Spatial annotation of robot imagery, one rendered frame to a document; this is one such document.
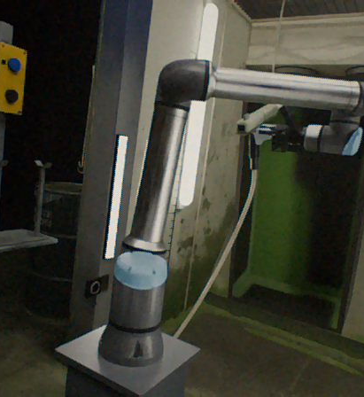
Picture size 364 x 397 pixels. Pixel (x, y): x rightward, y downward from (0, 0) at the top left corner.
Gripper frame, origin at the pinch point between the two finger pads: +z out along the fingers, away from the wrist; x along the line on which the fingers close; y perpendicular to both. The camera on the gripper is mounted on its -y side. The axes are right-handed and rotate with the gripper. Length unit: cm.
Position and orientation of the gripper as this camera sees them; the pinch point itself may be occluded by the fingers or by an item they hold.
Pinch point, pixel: (252, 127)
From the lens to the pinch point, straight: 148.5
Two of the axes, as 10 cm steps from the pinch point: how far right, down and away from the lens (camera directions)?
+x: 5.2, -3.9, 7.6
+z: -8.5, -1.7, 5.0
